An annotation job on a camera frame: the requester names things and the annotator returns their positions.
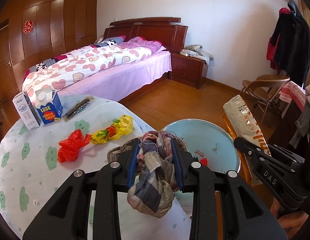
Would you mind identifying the plaid cloth rag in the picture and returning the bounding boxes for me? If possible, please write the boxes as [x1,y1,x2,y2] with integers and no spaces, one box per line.
[106,130,189,218]

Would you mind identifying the pile of grey clothes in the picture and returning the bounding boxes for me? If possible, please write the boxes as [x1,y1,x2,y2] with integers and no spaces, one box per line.
[180,44,214,65]

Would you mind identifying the brown wooden wardrobe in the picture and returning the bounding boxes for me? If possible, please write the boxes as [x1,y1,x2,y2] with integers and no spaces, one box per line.
[0,0,97,103]

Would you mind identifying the blue Look milk carton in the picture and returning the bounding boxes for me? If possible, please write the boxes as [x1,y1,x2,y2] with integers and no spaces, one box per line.
[35,86,63,125]

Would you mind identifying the white orange snack wrapper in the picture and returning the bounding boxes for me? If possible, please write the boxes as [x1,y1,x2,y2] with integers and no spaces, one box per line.
[223,95,271,186]

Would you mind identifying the dark clear snack packet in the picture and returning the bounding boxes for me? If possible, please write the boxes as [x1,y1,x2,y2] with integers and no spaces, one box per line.
[63,95,94,121]

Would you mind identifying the cow-print striped pillow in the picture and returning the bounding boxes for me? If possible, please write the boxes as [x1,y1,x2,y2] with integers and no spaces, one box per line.
[90,35,126,48]

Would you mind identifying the dark hanging coats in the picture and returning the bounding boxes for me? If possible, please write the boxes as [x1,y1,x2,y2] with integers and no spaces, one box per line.
[266,0,310,87]

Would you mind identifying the red plastic bag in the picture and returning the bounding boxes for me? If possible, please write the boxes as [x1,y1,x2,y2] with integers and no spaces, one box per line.
[58,129,91,163]

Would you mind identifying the wooden nightstand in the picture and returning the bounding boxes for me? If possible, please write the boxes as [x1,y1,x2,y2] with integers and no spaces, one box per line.
[169,53,208,89]

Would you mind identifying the red double-happiness sticker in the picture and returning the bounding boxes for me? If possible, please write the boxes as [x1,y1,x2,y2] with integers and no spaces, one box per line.
[22,21,34,35]

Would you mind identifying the wooden bed with headboard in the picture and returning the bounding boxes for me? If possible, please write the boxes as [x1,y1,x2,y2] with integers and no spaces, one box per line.
[21,16,189,106]

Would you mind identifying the red striped towel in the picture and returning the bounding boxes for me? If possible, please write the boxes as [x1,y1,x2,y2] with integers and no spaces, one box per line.
[279,81,305,111]

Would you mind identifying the light blue trash bucket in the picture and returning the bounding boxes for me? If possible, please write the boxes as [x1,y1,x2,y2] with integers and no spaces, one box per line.
[163,119,241,173]

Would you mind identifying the heart-print white duvet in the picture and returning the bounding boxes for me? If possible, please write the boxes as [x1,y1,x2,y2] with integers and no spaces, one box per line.
[22,45,153,102]

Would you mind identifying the brown wicker folding chair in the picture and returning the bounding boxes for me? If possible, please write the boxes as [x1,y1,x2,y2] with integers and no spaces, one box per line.
[240,74,290,124]

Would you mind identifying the white grey milk carton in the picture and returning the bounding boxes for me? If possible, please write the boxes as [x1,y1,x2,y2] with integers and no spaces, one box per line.
[12,92,41,131]

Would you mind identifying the cloud-print white tablecloth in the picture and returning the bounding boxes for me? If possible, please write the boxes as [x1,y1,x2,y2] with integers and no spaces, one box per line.
[0,98,191,239]

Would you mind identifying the yellow plastic bag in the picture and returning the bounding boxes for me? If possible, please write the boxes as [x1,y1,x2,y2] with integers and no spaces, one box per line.
[90,115,134,144]

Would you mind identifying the pink purple blanket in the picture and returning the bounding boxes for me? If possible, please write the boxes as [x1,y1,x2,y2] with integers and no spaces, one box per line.
[119,36,166,54]

